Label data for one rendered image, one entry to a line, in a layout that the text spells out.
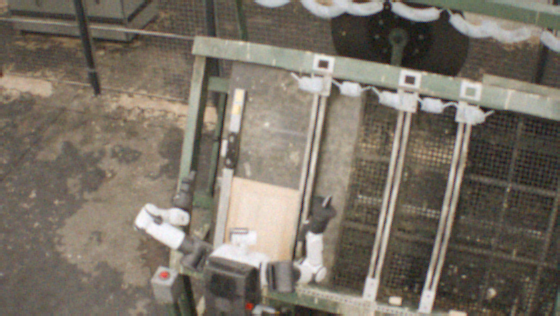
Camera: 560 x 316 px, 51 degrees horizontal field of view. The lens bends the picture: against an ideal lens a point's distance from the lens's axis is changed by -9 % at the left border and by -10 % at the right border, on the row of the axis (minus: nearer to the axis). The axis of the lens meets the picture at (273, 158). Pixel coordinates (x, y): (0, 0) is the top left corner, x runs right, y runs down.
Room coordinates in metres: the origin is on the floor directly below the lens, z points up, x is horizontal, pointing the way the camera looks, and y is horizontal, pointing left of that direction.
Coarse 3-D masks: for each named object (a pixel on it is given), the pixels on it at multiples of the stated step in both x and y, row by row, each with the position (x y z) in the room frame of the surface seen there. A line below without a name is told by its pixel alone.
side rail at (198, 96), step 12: (204, 60) 2.87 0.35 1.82; (204, 72) 2.85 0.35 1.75; (192, 84) 2.82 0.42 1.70; (204, 84) 2.84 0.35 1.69; (192, 96) 2.78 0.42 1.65; (204, 96) 2.82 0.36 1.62; (192, 108) 2.75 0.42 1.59; (204, 108) 2.81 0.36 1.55; (192, 120) 2.71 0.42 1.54; (192, 132) 2.68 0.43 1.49; (192, 144) 2.64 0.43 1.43; (192, 156) 2.62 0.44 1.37; (180, 168) 2.59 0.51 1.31; (192, 168) 2.60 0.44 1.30; (180, 180) 2.56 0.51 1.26; (180, 228) 2.41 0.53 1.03
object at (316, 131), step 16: (320, 80) 2.50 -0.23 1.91; (320, 96) 2.61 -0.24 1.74; (320, 112) 2.54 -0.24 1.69; (320, 128) 2.49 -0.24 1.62; (320, 144) 2.49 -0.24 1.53; (304, 160) 2.43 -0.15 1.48; (304, 176) 2.38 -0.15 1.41; (304, 192) 2.36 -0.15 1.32; (304, 208) 2.29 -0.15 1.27; (304, 240) 2.24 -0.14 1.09
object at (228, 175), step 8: (240, 104) 2.70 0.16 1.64; (232, 112) 2.68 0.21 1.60; (240, 112) 2.67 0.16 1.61; (232, 120) 2.66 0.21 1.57; (240, 120) 2.66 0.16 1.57; (232, 128) 2.64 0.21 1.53; (240, 128) 2.65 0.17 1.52; (224, 176) 2.51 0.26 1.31; (232, 176) 2.51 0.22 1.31; (224, 184) 2.49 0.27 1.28; (224, 192) 2.47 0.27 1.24; (224, 200) 2.44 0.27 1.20; (224, 208) 2.42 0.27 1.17; (224, 216) 2.40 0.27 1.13; (224, 224) 2.37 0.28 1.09; (216, 232) 2.36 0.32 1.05; (224, 232) 2.35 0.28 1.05; (216, 240) 2.33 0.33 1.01; (224, 240) 2.34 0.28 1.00; (216, 248) 2.31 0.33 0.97
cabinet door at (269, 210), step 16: (240, 192) 2.46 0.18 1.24; (256, 192) 2.44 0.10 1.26; (272, 192) 2.42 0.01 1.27; (288, 192) 2.40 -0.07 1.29; (240, 208) 2.42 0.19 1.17; (256, 208) 2.40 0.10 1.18; (272, 208) 2.37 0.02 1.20; (288, 208) 2.35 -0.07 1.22; (240, 224) 2.37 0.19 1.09; (256, 224) 2.35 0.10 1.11; (272, 224) 2.33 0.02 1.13; (288, 224) 2.31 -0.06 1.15; (256, 240) 2.30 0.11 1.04; (272, 240) 2.28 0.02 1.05; (288, 240) 2.26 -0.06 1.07; (272, 256) 2.23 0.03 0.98; (288, 256) 2.21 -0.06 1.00
